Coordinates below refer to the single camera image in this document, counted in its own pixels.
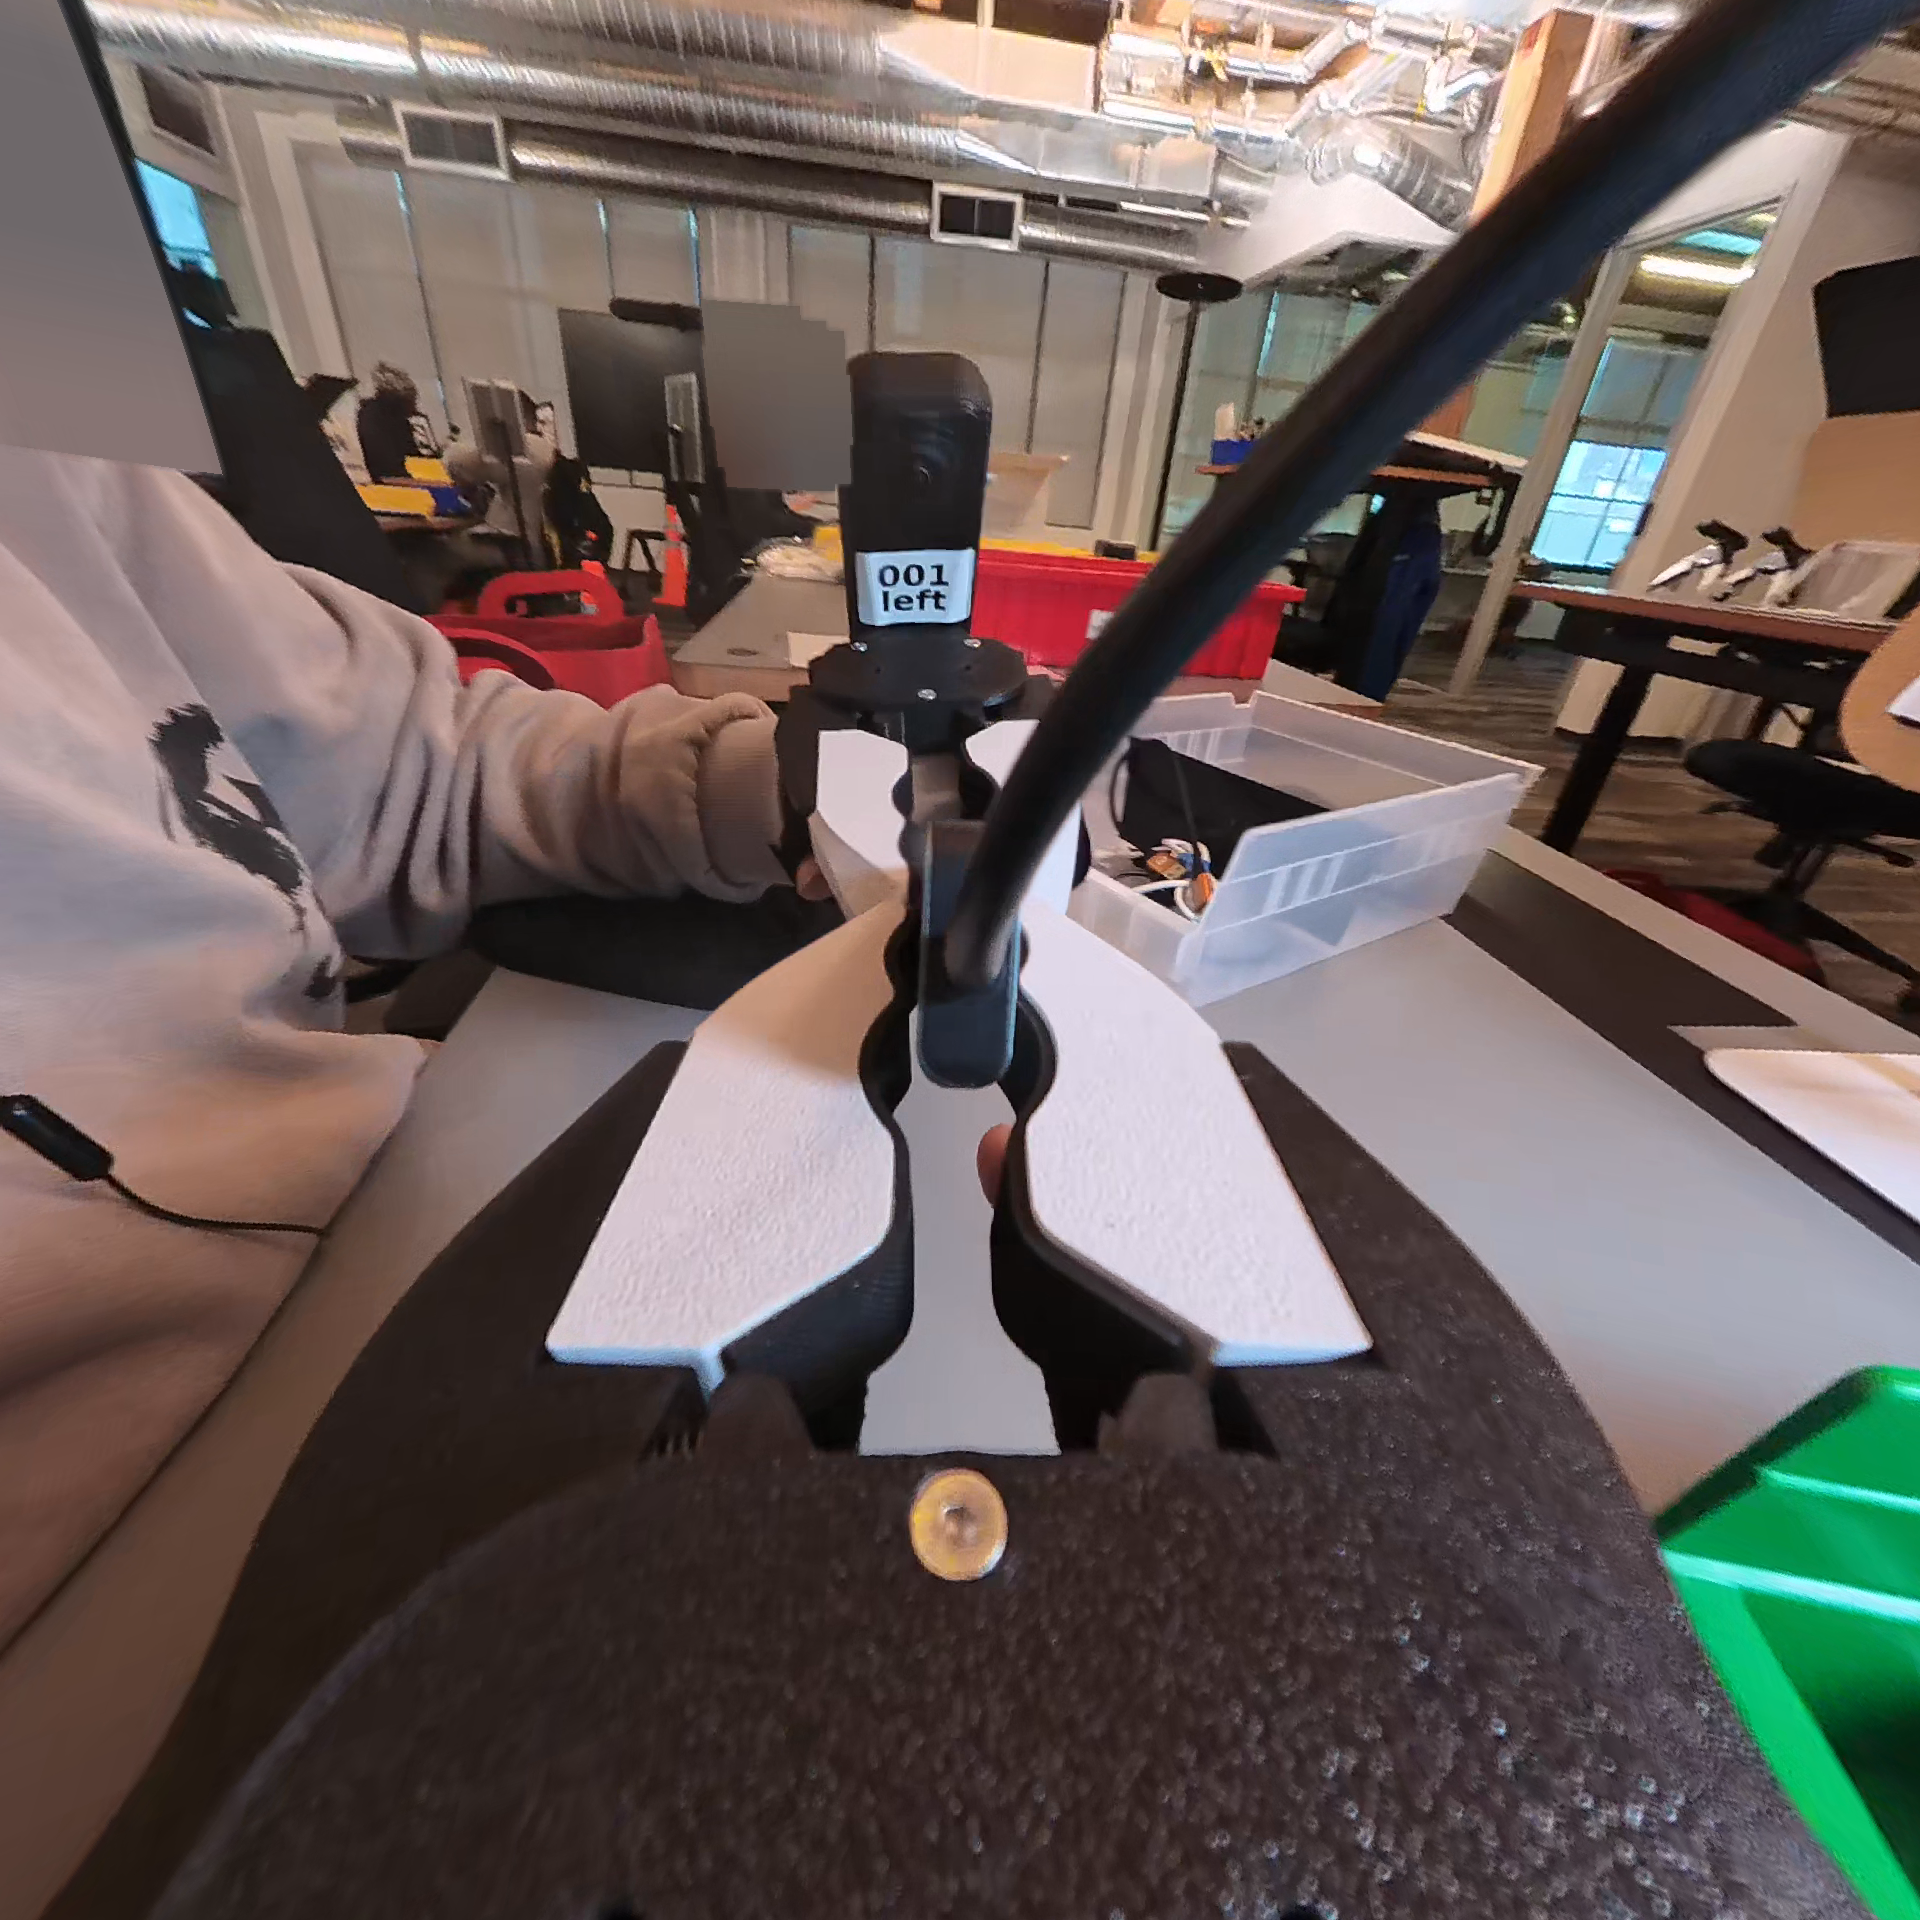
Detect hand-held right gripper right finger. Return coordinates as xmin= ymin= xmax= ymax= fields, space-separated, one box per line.
xmin=991 ymin=896 xmax=1376 ymax=1454

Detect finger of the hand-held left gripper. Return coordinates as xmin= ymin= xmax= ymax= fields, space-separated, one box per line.
xmin=807 ymin=726 xmax=925 ymax=924
xmin=966 ymin=720 xmax=1093 ymax=919

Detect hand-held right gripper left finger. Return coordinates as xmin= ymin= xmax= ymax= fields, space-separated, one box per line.
xmin=545 ymin=900 xmax=920 ymax=1454

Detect thick black cable with plug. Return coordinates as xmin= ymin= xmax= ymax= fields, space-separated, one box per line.
xmin=913 ymin=0 xmax=1920 ymax=1092

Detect clear plastic bin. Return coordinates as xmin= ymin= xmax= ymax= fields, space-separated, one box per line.
xmin=1069 ymin=691 xmax=1549 ymax=1008

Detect person's left forearm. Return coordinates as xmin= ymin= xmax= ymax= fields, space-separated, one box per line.
xmin=323 ymin=567 xmax=792 ymax=963

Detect long red plastic bin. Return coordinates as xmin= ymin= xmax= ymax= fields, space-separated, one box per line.
xmin=973 ymin=546 xmax=1308 ymax=711

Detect black flat device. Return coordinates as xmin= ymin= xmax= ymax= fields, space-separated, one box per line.
xmin=1117 ymin=738 xmax=1280 ymax=885

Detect black standing screen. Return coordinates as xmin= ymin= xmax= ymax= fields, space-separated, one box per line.
xmin=558 ymin=301 xmax=708 ymax=476

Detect standing desk with black legs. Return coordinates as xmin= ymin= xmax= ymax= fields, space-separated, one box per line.
xmin=1200 ymin=432 xmax=1531 ymax=701

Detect person's grey sweatshirt torso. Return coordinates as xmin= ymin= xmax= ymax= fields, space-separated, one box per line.
xmin=0 ymin=447 xmax=461 ymax=1652

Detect white pad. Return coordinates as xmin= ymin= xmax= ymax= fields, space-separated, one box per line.
xmin=1703 ymin=1047 xmax=1920 ymax=1221

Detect brown desk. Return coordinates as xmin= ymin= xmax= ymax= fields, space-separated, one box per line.
xmin=1513 ymin=576 xmax=1920 ymax=860

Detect black office chair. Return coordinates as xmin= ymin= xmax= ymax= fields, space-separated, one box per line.
xmin=1681 ymin=734 xmax=1920 ymax=971

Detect green plastic bin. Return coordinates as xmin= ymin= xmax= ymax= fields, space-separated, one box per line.
xmin=1651 ymin=1365 xmax=1920 ymax=1920

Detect red basket with handle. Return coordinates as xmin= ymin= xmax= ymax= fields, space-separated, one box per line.
xmin=425 ymin=570 xmax=673 ymax=711

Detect black clip-on microphone cable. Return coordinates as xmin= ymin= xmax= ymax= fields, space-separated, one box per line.
xmin=0 ymin=1095 xmax=327 ymax=1242

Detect black wall screen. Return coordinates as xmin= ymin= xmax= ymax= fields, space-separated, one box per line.
xmin=1811 ymin=255 xmax=1920 ymax=426

